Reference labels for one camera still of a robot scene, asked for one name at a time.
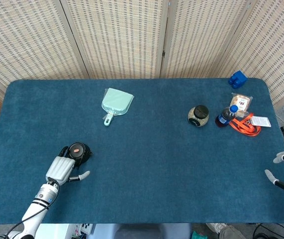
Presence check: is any grey white sneaker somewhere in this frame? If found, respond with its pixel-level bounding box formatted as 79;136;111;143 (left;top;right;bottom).
205;222;229;235

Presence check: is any white badge card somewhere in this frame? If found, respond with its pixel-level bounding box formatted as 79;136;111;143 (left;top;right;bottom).
250;115;272;128

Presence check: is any blue carpet table mat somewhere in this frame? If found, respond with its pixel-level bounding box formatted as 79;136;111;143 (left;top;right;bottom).
0;78;284;225

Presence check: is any small black kettle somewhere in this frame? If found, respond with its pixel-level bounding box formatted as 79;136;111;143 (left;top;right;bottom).
61;142;93;166

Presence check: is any clear snack packet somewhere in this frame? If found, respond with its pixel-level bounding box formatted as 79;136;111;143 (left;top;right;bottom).
230;92;254;118

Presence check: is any olive trouser leg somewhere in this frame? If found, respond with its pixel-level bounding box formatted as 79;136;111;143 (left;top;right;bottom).
218;225;254;239

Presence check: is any orange lanyard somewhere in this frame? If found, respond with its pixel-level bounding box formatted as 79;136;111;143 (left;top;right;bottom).
228;112;262;136

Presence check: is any cola bottle with blue cap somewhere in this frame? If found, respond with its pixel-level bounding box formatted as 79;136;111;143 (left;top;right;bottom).
214;105;239;128

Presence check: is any white box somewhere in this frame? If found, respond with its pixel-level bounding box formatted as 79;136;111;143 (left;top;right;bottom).
33;223;94;239

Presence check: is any black floor cable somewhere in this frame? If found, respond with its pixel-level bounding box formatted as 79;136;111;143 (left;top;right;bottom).
252;223;284;239

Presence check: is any mint green dustpan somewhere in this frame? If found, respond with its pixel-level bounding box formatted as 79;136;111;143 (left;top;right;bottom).
101;87;135;126

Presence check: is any blue toy building block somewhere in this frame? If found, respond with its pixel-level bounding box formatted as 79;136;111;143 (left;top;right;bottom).
228;71;248;90

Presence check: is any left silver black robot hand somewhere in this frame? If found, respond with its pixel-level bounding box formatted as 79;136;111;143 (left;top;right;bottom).
45;146;91;187

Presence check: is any woven folding screen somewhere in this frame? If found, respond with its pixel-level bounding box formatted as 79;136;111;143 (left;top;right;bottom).
0;0;284;108

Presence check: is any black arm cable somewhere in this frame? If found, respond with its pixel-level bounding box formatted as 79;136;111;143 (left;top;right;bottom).
3;180;60;239

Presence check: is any glass grain jar black lid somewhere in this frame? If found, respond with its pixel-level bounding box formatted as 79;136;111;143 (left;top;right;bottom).
188;105;210;127

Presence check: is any checkerboard calibration card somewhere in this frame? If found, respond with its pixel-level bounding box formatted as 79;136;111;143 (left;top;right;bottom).
81;223;94;234

